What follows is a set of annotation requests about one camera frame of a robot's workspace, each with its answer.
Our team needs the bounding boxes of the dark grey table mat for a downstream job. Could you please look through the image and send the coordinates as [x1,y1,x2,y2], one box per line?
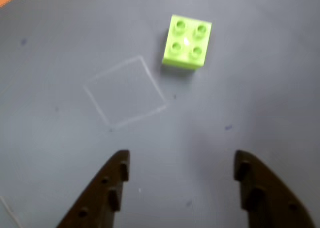
[0,0,320,228]

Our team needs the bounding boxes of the green lego block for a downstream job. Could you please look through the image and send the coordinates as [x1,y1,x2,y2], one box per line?
[161,14,213,71]

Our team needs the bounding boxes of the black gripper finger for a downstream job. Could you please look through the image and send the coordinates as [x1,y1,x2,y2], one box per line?
[234,150,317,228]
[56,149,131,228]

